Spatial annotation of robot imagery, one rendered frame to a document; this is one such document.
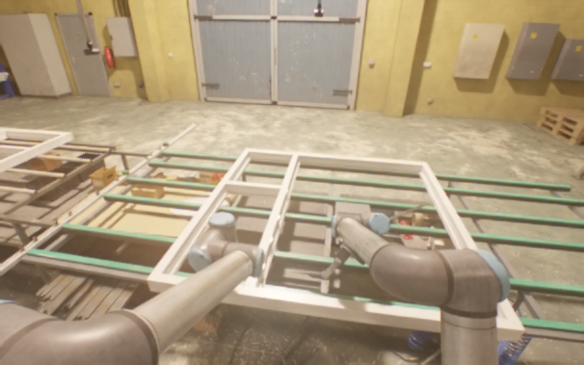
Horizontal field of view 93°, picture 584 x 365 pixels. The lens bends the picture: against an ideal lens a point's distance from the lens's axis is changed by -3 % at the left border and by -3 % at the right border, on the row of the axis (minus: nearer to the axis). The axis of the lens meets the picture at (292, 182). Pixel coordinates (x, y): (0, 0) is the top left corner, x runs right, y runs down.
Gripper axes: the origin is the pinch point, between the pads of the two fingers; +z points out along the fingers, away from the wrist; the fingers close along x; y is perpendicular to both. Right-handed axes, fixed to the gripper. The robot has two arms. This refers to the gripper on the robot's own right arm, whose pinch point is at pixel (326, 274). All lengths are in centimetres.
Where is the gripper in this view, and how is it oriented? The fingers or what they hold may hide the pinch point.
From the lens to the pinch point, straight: 132.5
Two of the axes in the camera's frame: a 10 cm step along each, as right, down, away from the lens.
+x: -0.8, -3.8, -9.2
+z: -7.0, 6.8, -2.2
